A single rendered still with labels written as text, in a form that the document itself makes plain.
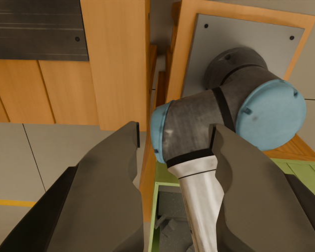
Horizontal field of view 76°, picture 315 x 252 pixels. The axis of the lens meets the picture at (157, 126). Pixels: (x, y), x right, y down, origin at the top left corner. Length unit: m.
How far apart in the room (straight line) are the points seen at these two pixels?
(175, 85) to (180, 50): 0.09
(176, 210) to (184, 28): 0.61
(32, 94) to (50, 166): 1.56
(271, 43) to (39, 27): 0.53
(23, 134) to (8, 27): 1.52
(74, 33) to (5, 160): 1.95
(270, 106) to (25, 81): 0.59
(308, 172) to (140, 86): 0.66
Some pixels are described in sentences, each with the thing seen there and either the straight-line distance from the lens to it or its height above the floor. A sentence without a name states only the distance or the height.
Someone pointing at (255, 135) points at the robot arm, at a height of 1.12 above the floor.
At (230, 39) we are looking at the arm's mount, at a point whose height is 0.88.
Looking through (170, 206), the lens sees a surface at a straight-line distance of 0.82.
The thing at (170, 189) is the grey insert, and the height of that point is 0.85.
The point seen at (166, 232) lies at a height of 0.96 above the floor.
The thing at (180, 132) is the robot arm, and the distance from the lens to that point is 0.35.
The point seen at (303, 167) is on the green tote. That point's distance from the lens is 0.91.
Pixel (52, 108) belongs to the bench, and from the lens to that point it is 0.66.
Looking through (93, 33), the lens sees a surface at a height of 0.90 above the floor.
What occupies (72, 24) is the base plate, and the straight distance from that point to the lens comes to 0.54.
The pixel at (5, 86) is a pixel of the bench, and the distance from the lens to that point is 0.70.
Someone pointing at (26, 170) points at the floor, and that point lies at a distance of 2.34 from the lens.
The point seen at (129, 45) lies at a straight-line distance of 0.51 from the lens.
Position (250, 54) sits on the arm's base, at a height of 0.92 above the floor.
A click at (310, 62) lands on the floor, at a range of 1.73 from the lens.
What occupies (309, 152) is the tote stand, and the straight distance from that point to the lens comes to 1.03.
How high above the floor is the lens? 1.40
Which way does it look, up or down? 59 degrees down
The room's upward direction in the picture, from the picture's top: 176 degrees counter-clockwise
